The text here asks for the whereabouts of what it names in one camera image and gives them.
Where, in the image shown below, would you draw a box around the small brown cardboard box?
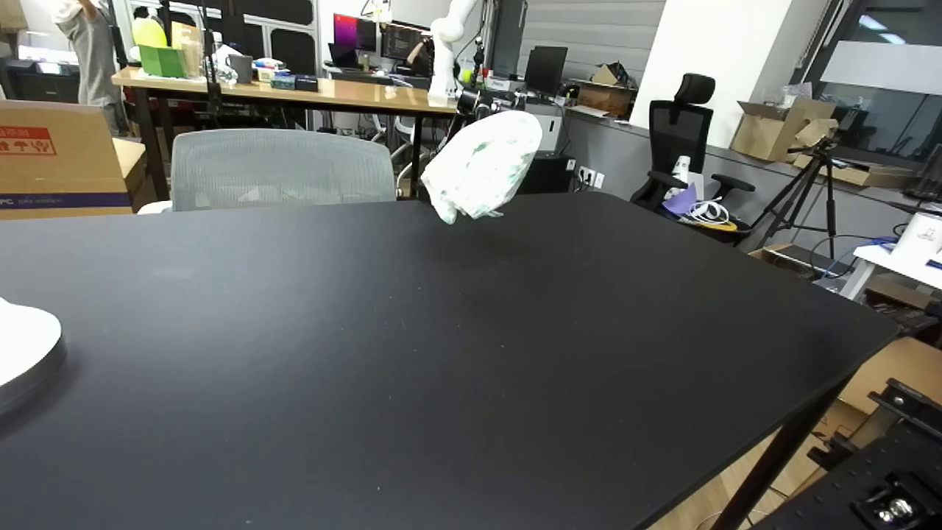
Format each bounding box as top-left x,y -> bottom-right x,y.
572,63 -> 639,120

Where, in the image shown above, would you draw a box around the long wooden desk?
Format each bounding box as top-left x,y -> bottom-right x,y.
110,66 -> 462,200

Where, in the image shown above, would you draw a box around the cardboard box with red label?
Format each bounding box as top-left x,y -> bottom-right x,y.
0,97 -> 135,220

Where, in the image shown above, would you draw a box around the black dark-screen monitor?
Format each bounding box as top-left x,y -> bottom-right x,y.
521,44 -> 572,100

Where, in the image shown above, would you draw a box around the white side table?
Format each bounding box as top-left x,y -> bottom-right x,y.
839,210 -> 942,304

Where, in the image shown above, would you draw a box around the white cloth with green print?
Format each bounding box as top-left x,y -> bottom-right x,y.
419,110 -> 545,226

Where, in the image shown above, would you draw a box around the black metal breadboard equipment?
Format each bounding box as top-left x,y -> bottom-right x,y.
751,381 -> 942,530

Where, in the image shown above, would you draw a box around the black office chair with headrest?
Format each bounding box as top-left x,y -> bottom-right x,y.
630,70 -> 759,216

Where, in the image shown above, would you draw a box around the person in grey shirt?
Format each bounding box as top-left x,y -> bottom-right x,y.
53,0 -> 128,113

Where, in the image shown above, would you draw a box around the monitor with pink screen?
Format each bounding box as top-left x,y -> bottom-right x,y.
331,8 -> 384,70

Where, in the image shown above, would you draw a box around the open cardboard box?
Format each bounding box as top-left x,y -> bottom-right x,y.
730,95 -> 842,165

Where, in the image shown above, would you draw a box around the black camera tripod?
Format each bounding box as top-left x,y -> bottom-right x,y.
748,135 -> 855,266

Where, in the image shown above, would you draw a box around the grey mesh office chair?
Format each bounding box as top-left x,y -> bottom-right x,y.
168,128 -> 400,213

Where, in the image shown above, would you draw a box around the green and yellow box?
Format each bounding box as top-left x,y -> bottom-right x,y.
131,19 -> 193,79

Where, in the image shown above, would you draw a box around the black partition panels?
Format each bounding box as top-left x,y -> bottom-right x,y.
219,0 -> 319,78

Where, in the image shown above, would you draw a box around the round clear acrylic plate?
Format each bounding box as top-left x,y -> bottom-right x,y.
0,299 -> 65,399

